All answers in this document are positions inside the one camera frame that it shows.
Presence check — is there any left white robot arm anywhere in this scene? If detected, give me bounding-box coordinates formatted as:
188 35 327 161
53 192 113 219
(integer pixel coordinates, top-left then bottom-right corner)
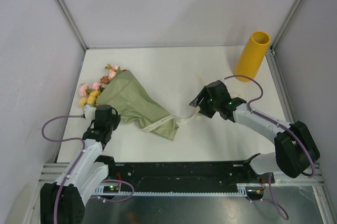
40 105 121 223

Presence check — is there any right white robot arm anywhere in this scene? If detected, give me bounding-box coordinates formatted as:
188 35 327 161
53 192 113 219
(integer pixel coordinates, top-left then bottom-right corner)
190 80 320 182

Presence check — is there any cream printed ribbon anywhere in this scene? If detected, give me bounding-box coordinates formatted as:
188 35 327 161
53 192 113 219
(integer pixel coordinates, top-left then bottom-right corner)
141 72 205 133

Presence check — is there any white slotted cable duct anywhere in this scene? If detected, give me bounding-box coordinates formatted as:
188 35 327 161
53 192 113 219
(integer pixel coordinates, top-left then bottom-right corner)
91 184 264 200

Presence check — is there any green and peach wrapping paper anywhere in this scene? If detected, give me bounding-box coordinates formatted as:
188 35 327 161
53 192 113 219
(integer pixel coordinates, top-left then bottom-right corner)
97 70 179 141

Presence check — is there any artificial flower bouquet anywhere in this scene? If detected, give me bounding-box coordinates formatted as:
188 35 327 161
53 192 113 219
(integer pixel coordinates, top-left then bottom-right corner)
78 63 127 109

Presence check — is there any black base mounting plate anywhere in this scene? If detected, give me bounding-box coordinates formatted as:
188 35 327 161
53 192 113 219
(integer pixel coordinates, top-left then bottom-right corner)
108 160 269 192

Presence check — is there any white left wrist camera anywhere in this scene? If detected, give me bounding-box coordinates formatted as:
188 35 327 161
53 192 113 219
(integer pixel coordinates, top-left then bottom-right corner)
83 104 96 121

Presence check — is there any left aluminium corner post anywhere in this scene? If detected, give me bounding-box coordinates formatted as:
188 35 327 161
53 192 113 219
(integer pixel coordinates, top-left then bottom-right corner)
55 0 88 51

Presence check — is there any aluminium frame rail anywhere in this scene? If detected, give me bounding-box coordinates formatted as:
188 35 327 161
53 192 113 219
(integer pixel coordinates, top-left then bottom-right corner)
265 48 298 123

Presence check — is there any yellow cylindrical vase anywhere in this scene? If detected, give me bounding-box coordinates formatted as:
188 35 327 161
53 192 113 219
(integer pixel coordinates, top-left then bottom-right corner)
234 31 271 82

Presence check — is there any aluminium corner post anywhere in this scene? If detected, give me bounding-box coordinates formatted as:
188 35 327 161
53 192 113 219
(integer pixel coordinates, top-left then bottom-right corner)
270 0 305 51
55 0 88 51

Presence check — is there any right aluminium corner post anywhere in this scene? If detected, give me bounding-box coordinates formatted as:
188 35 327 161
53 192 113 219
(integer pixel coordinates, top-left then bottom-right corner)
270 0 305 51

